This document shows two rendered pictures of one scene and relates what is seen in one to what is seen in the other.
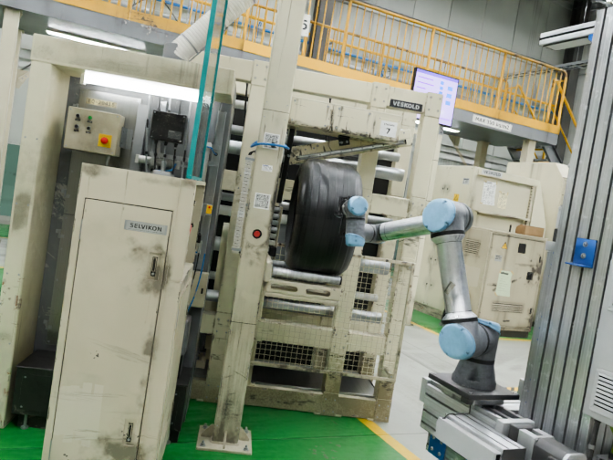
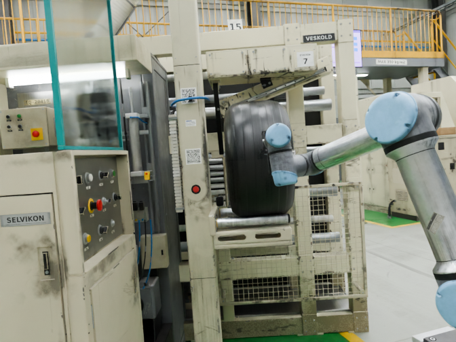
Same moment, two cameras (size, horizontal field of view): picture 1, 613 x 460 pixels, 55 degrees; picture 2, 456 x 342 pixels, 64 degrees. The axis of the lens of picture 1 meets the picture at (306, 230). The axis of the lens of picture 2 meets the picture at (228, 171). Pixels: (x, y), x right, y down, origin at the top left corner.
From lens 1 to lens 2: 1.14 m
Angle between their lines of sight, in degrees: 9
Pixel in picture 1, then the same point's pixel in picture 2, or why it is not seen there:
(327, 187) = (251, 126)
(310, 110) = (226, 61)
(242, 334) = (204, 289)
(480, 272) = not seen: hidden behind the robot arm
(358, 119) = (273, 57)
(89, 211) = not seen: outside the picture
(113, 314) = (14, 328)
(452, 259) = (429, 178)
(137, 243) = (20, 239)
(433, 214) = (382, 117)
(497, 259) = not seen: hidden behind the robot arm
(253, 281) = (203, 236)
